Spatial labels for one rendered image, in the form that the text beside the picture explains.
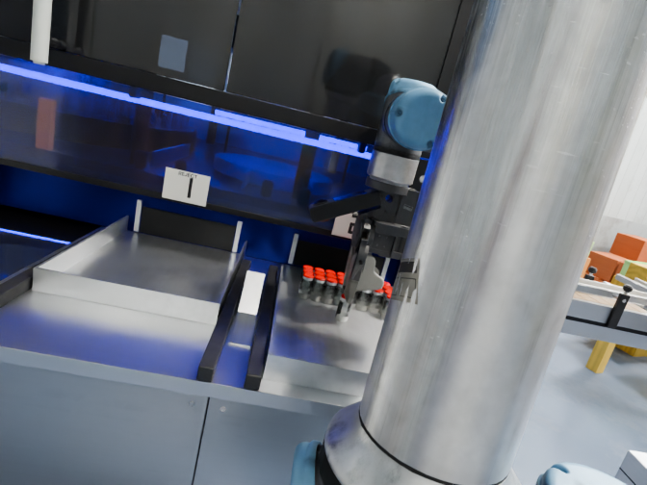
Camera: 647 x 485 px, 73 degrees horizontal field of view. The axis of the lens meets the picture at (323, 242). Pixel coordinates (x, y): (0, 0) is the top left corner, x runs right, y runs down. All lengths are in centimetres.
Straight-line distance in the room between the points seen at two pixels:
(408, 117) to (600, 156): 36
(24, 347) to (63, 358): 5
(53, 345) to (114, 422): 57
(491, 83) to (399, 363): 14
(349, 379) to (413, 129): 32
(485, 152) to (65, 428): 112
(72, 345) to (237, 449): 62
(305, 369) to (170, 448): 65
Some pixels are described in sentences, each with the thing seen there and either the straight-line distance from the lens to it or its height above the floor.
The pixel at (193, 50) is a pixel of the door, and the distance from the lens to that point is 89.
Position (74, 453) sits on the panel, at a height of 36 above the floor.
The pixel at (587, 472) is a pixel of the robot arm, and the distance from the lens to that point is 37.
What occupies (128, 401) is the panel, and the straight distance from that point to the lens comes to 112.
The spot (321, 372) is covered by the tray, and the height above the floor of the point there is 90.
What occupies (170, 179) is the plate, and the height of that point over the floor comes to 103.
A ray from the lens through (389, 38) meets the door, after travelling 89.
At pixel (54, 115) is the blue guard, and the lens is 96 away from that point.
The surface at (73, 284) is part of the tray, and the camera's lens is 71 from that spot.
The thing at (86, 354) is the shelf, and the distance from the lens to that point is 59.
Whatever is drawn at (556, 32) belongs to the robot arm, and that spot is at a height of 125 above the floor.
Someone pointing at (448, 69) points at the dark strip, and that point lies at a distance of 90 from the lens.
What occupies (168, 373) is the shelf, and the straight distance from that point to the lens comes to 56.
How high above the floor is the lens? 120
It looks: 15 degrees down
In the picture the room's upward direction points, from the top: 14 degrees clockwise
